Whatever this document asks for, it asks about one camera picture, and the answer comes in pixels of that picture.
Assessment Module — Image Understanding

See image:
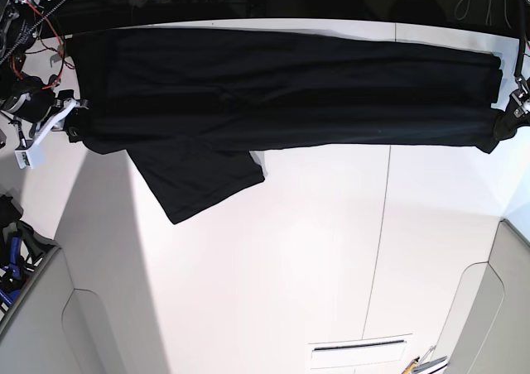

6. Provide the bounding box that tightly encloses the grey right chair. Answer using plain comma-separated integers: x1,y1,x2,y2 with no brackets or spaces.
433,220,529,373

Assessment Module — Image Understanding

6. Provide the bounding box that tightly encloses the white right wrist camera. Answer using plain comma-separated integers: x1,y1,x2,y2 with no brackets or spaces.
14,141,45,169

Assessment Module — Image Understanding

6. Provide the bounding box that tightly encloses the yellow handled tool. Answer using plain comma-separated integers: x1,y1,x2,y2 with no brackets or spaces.
402,357,420,374

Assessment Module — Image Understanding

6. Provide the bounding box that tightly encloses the black thin rod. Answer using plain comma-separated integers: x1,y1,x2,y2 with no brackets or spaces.
312,339,407,351

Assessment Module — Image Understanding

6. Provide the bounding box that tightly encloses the blue black tool pile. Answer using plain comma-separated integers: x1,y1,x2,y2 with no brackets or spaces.
1,194,55,315

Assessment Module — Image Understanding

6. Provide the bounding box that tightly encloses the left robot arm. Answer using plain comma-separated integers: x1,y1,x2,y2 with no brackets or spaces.
494,0,529,141

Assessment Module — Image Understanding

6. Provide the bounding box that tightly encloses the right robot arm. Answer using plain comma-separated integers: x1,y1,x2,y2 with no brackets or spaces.
1,0,89,149

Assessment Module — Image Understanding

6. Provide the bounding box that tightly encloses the grey metal tool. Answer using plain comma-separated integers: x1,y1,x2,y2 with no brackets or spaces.
412,357,448,373

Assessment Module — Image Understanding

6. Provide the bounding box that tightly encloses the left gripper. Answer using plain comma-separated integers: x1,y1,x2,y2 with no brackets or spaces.
493,76,529,141

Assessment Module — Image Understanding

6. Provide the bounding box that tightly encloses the black T-shirt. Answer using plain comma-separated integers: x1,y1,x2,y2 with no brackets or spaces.
68,28,503,223

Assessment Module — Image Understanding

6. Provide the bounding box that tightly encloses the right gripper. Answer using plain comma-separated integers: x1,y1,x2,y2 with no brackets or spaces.
7,89,93,143

